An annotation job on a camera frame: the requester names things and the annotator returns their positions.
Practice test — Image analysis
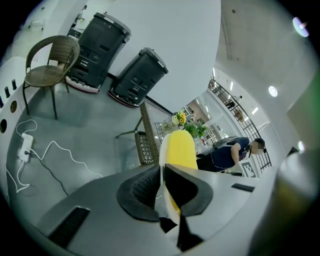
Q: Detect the white plate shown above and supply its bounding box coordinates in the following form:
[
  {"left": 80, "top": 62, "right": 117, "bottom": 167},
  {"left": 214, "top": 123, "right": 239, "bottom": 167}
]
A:
[{"left": 158, "top": 133, "right": 181, "bottom": 223}]

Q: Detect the black cable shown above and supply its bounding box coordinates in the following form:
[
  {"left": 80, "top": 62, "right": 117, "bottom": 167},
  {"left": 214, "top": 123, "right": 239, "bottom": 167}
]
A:
[{"left": 27, "top": 149, "right": 70, "bottom": 196}]

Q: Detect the yellow banana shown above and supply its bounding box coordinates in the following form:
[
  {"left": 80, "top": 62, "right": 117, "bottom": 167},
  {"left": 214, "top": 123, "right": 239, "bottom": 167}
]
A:
[{"left": 166, "top": 129, "right": 200, "bottom": 218}]

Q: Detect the green potted plant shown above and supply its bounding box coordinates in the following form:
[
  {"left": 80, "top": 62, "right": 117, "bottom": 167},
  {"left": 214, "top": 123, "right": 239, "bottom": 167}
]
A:
[{"left": 184, "top": 121, "right": 210, "bottom": 139}]

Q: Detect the brown wicker chair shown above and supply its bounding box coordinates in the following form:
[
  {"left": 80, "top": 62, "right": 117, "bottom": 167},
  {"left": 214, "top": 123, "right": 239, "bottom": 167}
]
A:
[{"left": 22, "top": 35, "right": 81, "bottom": 120}]

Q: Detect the white curved counter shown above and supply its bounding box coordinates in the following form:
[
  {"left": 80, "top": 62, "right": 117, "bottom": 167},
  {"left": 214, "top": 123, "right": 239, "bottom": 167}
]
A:
[{"left": 0, "top": 56, "right": 30, "bottom": 141}]

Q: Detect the white power strip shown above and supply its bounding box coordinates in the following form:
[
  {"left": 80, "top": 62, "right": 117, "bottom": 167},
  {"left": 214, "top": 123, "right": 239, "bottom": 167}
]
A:
[{"left": 18, "top": 133, "right": 35, "bottom": 162}]

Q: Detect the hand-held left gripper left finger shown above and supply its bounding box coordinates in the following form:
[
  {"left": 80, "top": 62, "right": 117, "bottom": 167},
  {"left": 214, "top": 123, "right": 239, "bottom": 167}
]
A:
[{"left": 116, "top": 164, "right": 162, "bottom": 223}]

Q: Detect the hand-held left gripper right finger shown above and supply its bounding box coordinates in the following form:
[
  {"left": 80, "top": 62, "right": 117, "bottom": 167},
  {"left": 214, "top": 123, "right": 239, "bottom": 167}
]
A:
[{"left": 164, "top": 163, "right": 215, "bottom": 252}]

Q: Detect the sunflower bouquet pot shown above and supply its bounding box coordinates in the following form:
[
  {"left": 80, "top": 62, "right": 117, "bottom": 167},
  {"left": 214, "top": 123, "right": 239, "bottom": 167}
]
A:
[{"left": 171, "top": 111, "right": 188, "bottom": 126}]

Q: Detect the table with flower vase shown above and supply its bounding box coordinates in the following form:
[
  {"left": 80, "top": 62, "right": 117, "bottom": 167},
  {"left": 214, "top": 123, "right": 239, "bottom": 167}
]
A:
[{"left": 115, "top": 99, "right": 226, "bottom": 166}]

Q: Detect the white cable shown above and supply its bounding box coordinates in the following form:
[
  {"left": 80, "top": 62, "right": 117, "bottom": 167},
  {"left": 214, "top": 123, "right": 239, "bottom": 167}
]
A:
[
  {"left": 15, "top": 119, "right": 38, "bottom": 138},
  {"left": 31, "top": 140, "right": 104, "bottom": 179},
  {"left": 4, "top": 159, "right": 31, "bottom": 193}
]

